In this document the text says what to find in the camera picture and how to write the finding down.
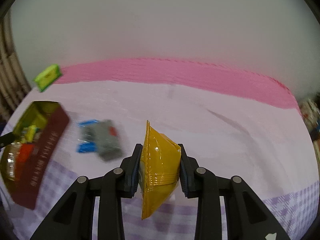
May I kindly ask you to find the yellow pyramid snack pouch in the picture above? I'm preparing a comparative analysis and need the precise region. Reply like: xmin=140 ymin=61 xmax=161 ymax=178
xmin=138 ymin=121 xmax=182 ymax=220

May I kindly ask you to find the pink lilac checked tablecloth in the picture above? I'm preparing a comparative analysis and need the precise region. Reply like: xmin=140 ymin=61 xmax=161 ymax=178
xmin=1 ymin=59 xmax=319 ymax=239

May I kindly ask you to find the blue-ended clear candy pack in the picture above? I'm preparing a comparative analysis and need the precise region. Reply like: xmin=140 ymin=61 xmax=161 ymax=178
xmin=76 ymin=119 xmax=100 ymax=153

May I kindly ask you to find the grey sesame bar pack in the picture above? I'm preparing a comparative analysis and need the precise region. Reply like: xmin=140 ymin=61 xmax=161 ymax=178
xmin=95 ymin=120 xmax=121 ymax=161

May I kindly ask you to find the red cake snack pack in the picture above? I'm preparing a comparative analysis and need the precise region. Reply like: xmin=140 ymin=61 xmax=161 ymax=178
xmin=17 ymin=144 xmax=35 ymax=163

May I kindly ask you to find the green tissue pack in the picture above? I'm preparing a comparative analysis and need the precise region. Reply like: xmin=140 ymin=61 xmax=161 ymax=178
xmin=34 ymin=64 xmax=62 ymax=92

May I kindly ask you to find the clear fried twist snack bag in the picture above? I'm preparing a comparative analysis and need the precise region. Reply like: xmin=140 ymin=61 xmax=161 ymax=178
xmin=4 ymin=143 xmax=21 ymax=181

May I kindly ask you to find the maroon gold toffee tin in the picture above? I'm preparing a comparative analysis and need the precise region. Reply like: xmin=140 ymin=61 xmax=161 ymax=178
xmin=1 ymin=101 xmax=69 ymax=210

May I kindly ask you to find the yellow-ended small candy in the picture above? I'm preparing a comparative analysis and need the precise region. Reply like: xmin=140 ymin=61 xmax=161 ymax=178
xmin=21 ymin=125 xmax=37 ymax=144

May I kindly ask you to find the bamboo-pattern curtain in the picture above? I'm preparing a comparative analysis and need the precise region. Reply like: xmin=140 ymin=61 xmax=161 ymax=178
xmin=0 ymin=11 xmax=31 ymax=122

